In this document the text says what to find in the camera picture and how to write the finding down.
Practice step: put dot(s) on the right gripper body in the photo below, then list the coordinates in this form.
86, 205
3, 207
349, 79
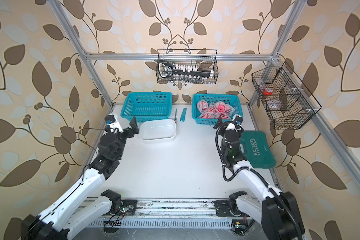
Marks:
223, 125

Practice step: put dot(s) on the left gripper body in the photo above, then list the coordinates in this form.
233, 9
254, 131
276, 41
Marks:
125, 134

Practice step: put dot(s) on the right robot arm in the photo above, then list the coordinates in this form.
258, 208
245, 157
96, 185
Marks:
242, 153

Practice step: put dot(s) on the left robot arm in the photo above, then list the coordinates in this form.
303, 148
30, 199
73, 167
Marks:
62, 220

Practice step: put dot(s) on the left teal plastic basket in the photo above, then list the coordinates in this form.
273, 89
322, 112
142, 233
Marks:
147, 106

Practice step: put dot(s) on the teal plastic basket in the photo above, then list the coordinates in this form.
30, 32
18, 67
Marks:
147, 106
227, 99

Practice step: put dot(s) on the right teal plastic basket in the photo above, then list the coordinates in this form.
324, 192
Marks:
227, 99

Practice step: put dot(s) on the white plastic tray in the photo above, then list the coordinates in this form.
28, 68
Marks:
158, 131

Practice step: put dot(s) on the green tool case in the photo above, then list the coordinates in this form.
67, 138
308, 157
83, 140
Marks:
257, 150

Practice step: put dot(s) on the teal knife sheath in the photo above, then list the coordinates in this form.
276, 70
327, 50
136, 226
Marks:
183, 115

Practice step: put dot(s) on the black white tool set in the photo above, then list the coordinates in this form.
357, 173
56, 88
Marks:
167, 70

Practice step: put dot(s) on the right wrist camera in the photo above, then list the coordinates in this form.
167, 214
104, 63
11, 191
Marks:
237, 119

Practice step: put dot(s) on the side black wire basket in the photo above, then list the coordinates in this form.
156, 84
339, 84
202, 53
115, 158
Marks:
292, 103

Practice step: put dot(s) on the back black wire basket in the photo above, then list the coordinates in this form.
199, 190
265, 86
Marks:
205, 59

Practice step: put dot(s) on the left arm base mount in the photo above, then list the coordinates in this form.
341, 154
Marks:
119, 206

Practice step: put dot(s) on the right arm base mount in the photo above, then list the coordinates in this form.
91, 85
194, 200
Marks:
228, 207

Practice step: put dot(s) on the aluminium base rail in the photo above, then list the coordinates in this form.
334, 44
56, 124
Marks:
174, 210

